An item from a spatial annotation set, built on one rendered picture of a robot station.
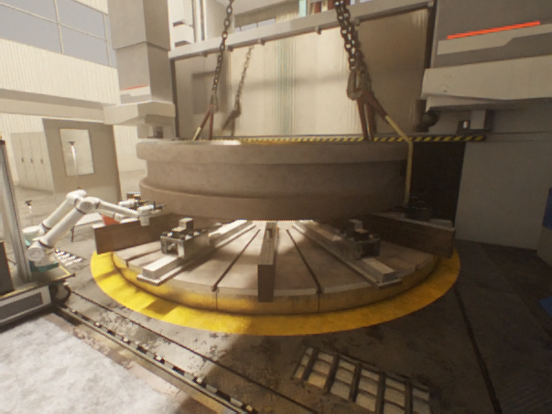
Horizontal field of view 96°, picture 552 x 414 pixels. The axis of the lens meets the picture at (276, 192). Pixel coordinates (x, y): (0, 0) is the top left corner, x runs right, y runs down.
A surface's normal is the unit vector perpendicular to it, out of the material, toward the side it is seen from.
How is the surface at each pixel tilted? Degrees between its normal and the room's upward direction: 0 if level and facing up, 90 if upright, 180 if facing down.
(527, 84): 90
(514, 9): 90
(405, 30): 90
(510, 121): 90
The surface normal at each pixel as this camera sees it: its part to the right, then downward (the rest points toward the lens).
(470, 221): -0.45, 0.17
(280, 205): 0.03, 0.18
